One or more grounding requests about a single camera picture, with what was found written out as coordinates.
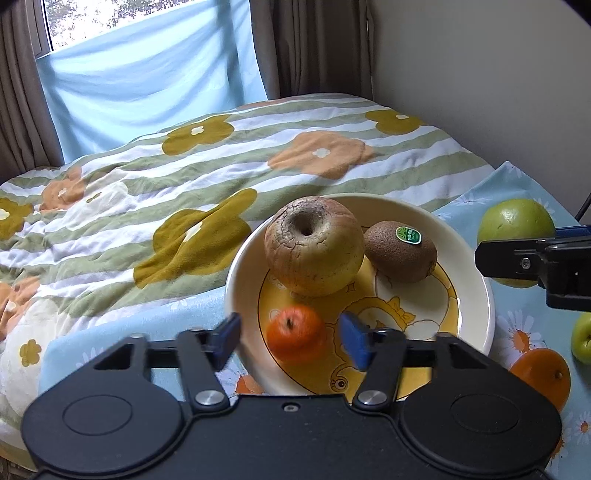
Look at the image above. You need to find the light blue window cloth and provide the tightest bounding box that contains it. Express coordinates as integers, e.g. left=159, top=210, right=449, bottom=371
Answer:
left=37, top=1, right=266, bottom=163

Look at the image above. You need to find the floral striped duvet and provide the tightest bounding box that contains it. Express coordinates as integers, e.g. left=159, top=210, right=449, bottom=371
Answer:
left=1, top=94, right=491, bottom=464

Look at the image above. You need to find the green apple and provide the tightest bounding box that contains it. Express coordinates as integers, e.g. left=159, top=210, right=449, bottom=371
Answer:
left=571, top=313, right=591, bottom=365
left=475, top=198, right=556, bottom=278

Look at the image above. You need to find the blue daisy tablecloth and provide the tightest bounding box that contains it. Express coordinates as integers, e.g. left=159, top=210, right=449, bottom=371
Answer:
left=39, top=162, right=590, bottom=479

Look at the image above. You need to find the cream ceramic bowl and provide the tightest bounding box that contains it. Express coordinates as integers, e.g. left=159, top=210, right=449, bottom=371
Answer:
left=224, top=194, right=495, bottom=398

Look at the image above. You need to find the brown kiwi with sticker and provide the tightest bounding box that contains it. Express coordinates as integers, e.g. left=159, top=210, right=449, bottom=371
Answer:
left=365, top=221, right=438, bottom=283

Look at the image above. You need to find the small mandarin orange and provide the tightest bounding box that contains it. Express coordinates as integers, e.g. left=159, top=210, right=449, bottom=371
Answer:
left=266, top=305, right=327, bottom=364

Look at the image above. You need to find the brown curtain left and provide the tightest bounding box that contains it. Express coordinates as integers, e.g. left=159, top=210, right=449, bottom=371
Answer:
left=0, top=1, right=64, bottom=181

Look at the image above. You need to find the wrinkled yellow apple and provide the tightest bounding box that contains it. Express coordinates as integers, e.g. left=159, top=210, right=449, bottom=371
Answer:
left=263, top=196, right=365, bottom=297

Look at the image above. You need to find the large orange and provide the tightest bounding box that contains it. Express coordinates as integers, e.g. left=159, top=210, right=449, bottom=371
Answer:
left=235, top=375, right=264, bottom=395
left=510, top=348, right=571, bottom=412

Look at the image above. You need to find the brown curtain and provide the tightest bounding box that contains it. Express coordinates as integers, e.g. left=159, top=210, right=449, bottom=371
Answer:
left=0, top=1, right=64, bottom=181
left=249, top=0, right=374, bottom=99

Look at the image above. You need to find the brown curtain right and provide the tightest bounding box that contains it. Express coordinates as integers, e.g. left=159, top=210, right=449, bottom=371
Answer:
left=249, top=0, right=374, bottom=99

